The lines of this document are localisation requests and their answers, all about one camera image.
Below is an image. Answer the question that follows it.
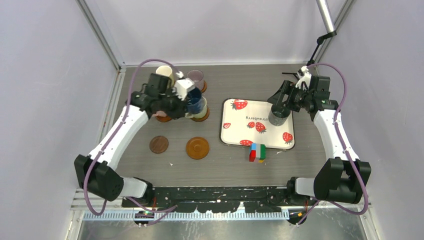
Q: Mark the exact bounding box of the light green mug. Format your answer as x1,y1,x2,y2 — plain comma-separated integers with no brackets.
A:
184,96,208,119

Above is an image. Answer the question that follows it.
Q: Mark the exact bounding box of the black camera tripod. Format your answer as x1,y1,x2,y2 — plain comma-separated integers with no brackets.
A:
281,30,338,80

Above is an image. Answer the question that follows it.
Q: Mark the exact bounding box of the aluminium front rail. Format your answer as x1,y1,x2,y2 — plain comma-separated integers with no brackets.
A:
70,186,362,225

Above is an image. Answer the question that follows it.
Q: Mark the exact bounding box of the dark green mug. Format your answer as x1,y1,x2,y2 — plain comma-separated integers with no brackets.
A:
268,104,291,127

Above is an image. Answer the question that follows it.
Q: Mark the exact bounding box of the cream mug yellow handle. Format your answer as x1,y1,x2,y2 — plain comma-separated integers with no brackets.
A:
155,65,175,88

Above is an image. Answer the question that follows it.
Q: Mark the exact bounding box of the cream tray with black rim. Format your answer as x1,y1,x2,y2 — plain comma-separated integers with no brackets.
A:
219,98,295,151

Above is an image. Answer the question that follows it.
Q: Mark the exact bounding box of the dark blue mug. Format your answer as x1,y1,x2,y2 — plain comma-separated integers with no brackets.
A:
186,87,205,115

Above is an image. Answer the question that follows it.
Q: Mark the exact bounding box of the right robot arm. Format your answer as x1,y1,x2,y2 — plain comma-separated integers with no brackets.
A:
267,75,372,205

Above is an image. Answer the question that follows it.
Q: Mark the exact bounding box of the multicolour toy brick block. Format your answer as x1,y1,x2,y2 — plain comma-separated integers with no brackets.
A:
248,143,266,163

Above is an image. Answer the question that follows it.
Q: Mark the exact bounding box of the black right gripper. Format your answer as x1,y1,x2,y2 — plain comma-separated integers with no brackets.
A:
268,80,313,113

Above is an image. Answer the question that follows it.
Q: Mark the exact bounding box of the dark brown wooden coaster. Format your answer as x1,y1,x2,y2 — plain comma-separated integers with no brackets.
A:
149,135,169,154

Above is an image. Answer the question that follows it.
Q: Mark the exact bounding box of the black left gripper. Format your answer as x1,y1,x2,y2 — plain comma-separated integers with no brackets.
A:
159,88,189,121

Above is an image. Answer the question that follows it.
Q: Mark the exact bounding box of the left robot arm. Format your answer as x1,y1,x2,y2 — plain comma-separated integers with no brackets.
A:
74,73,195,207

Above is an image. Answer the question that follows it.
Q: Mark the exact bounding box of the silver pole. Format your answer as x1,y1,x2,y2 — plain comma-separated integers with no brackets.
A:
316,0,336,34

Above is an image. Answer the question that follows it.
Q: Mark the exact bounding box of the lilac mug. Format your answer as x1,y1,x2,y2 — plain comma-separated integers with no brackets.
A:
187,69,205,91

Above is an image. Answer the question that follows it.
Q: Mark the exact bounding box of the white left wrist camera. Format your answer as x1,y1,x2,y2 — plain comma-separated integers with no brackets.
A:
174,78,196,101

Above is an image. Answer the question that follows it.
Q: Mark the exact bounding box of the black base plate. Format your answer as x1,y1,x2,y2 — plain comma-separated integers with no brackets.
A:
119,186,320,215

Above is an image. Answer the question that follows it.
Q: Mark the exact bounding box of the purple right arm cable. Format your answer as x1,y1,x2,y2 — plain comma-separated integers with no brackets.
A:
296,62,370,227

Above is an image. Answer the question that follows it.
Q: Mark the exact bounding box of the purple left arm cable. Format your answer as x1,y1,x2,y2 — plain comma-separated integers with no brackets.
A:
82,58,185,227

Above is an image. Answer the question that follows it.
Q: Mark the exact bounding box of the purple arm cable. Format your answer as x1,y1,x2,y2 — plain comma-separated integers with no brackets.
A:
82,58,185,227
296,62,370,227

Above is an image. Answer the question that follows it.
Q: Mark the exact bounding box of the pink mug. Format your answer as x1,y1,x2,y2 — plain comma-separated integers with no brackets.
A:
152,111,168,118

